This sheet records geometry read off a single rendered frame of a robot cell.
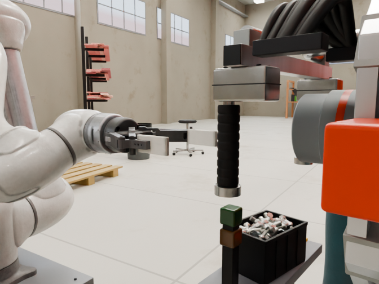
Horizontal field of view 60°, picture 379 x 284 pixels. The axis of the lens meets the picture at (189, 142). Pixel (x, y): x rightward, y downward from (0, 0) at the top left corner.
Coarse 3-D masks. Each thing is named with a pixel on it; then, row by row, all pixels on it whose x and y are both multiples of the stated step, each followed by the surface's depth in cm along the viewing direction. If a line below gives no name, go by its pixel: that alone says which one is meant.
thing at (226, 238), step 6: (222, 228) 75; (240, 228) 75; (222, 234) 74; (228, 234) 73; (234, 234) 72; (240, 234) 75; (222, 240) 74; (228, 240) 73; (234, 240) 73; (240, 240) 75; (228, 246) 73; (234, 246) 73
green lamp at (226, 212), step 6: (228, 204) 76; (222, 210) 74; (228, 210) 73; (234, 210) 72; (240, 210) 74; (222, 216) 74; (228, 216) 73; (234, 216) 72; (240, 216) 74; (222, 222) 74; (228, 222) 73; (234, 222) 72; (240, 222) 74
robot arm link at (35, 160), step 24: (0, 48) 82; (0, 72) 78; (0, 96) 74; (0, 120) 70; (0, 144) 64; (24, 144) 65; (48, 144) 67; (0, 168) 61; (24, 168) 63; (48, 168) 66; (0, 192) 61; (24, 192) 64
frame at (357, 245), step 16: (368, 16) 31; (368, 32) 30; (368, 48) 30; (368, 64) 30; (368, 80) 30; (368, 96) 30; (368, 112) 30; (352, 224) 32; (368, 224) 32; (352, 240) 32; (368, 240) 31; (352, 256) 33; (368, 256) 32; (352, 272) 34; (368, 272) 32
